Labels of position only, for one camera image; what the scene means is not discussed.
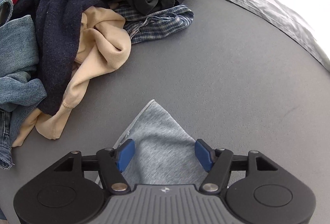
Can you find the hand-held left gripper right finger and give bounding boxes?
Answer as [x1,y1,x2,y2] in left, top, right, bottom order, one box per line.
[194,139,279,192]

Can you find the white printed sheet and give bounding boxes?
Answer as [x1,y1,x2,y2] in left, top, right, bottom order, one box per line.
[198,0,330,71]

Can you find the navy knit sweater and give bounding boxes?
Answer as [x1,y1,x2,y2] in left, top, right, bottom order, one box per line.
[18,0,129,116]

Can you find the light grey t-shirt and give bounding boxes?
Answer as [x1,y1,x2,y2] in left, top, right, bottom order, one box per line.
[95,99,215,186]

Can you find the blue plaid shirt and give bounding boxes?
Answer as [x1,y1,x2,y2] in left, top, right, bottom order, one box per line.
[113,4,194,45]

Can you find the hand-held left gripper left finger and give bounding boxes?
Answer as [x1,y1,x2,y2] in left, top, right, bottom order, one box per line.
[53,139,136,192]

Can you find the beige garment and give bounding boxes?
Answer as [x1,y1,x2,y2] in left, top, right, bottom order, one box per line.
[11,6,132,148]

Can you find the blue denim jeans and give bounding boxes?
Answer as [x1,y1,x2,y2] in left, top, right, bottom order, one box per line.
[0,0,48,170]

